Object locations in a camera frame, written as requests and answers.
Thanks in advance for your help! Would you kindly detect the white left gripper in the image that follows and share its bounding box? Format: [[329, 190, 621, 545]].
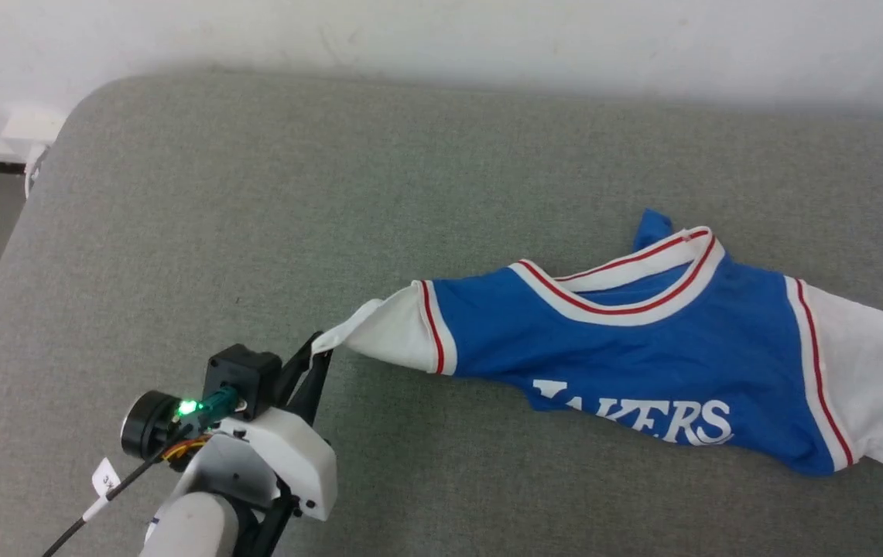
[[224, 332, 338, 521]]

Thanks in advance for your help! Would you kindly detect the blue white basketball jersey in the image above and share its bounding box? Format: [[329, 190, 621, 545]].
[[311, 207, 883, 477]]

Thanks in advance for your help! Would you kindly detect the grey fabric sofa cushion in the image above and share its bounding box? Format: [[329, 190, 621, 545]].
[[0, 68, 883, 557]]

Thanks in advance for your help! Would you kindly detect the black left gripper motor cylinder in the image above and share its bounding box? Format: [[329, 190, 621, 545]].
[[120, 390, 183, 460]]

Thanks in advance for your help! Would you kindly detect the left teal plug black cable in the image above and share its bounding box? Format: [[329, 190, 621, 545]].
[[40, 385, 241, 557]]

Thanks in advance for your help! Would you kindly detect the white paper cable label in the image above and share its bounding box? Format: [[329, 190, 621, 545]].
[[91, 457, 124, 497]]

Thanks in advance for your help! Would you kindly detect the white socket cable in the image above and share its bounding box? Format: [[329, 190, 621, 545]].
[[22, 143, 51, 199]]

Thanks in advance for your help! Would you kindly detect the white wall socket box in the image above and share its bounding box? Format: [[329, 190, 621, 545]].
[[2, 108, 69, 145]]

